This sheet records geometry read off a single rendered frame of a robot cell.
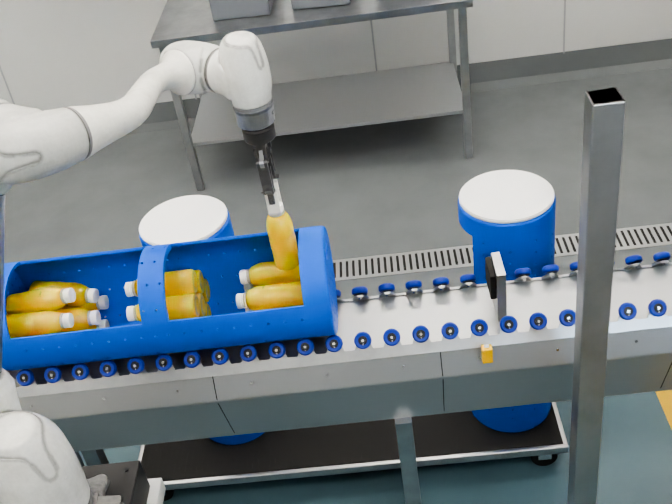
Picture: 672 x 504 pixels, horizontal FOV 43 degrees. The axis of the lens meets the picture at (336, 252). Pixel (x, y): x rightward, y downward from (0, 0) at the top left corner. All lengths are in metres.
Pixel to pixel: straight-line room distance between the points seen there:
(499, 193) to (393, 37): 2.91
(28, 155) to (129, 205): 3.42
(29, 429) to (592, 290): 1.15
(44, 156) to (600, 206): 1.04
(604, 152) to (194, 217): 1.42
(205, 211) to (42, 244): 2.23
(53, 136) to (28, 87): 4.27
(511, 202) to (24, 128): 1.48
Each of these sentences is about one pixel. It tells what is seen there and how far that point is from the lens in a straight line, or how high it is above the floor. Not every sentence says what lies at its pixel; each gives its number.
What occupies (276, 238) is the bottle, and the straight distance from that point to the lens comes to 2.13.
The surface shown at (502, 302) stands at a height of 0.99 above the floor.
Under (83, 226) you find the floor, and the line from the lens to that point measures 4.89.
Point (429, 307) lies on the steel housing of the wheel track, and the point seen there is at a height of 0.93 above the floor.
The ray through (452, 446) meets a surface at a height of 0.15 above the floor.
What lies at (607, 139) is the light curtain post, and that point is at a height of 1.62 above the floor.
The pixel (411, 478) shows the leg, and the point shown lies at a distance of 2.67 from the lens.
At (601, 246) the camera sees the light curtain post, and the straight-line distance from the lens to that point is 1.83.
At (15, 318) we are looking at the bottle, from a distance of 2.38.
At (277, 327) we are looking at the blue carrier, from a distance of 2.16.
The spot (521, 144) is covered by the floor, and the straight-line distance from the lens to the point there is 4.92.
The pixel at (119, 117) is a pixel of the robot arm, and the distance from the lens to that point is 1.67.
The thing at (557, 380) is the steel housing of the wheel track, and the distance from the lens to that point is 2.41.
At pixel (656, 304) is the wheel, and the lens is 2.32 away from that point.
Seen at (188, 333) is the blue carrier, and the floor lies 1.09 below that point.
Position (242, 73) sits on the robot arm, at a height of 1.71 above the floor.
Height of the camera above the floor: 2.46
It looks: 36 degrees down
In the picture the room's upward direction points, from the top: 9 degrees counter-clockwise
